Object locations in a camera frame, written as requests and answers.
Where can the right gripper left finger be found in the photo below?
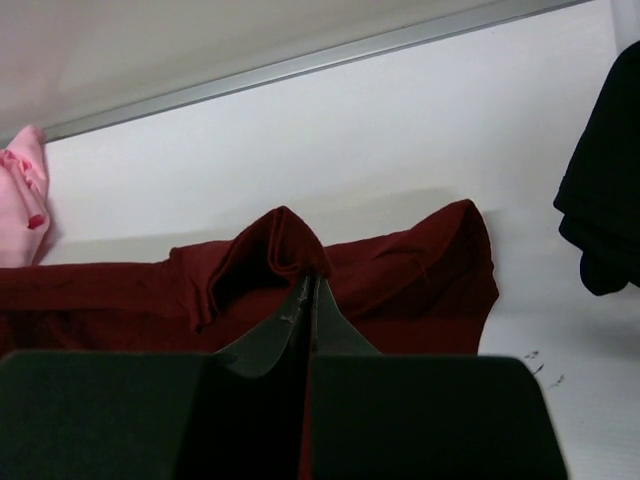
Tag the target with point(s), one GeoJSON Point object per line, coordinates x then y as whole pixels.
{"type": "Point", "coordinates": [233, 414]}

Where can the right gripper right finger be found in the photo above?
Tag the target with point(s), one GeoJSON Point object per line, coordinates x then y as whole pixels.
{"type": "Point", "coordinates": [390, 403]}

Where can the dark red t shirt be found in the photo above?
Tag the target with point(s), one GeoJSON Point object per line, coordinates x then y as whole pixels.
{"type": "Point", "coordinates": [428, 289]}

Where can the pink folded t shirt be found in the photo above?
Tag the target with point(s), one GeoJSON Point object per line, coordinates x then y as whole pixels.
{"type": "Point", "coordinates": [25, 219]}

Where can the black t shirt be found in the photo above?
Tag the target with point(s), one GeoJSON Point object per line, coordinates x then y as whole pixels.
{"type": "Point", "coordinates": [599, 192]}

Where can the aluminium table edge rail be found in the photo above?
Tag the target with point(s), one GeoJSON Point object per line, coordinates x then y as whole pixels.
{"type": "Point", "coordinates": [455, 24]}

